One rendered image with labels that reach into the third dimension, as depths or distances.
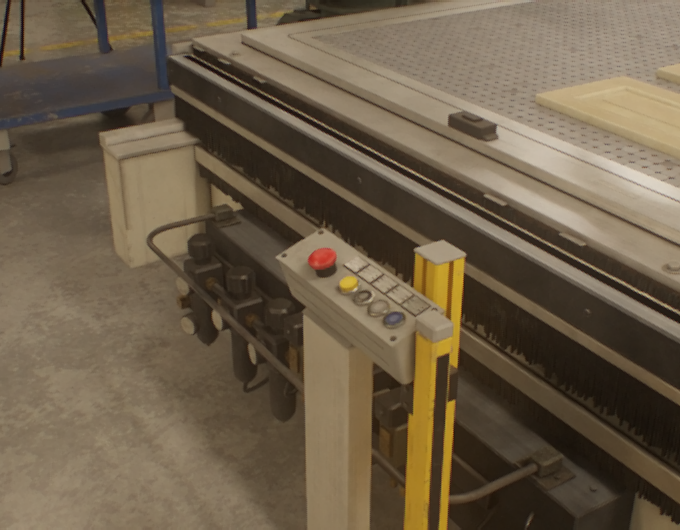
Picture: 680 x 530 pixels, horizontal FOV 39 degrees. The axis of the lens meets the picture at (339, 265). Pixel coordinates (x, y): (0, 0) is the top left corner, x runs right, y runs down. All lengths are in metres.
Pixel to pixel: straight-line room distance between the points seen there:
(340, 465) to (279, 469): 0.98
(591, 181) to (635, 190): 0.08
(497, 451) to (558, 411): 0.12
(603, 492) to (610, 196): 0.48
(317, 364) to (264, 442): 1.11
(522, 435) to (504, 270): 0.28
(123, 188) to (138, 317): 0.59
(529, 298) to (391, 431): 0.34
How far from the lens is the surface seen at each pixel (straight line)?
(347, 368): 1.32
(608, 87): 2.21
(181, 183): 2.65
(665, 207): 1.67
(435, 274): 1.21
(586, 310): 1.52
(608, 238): 1.59
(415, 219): 1.81
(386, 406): 1.69
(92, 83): 4.34
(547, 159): 1.82
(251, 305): 2.19
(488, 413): 1.73
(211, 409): 2.61
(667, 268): 1.52
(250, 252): 2.25
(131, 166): 2.58
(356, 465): 1.43
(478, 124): 1.90
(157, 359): 2.84
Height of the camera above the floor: 1.52
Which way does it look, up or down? 27 degrees down
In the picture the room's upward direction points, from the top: straight up
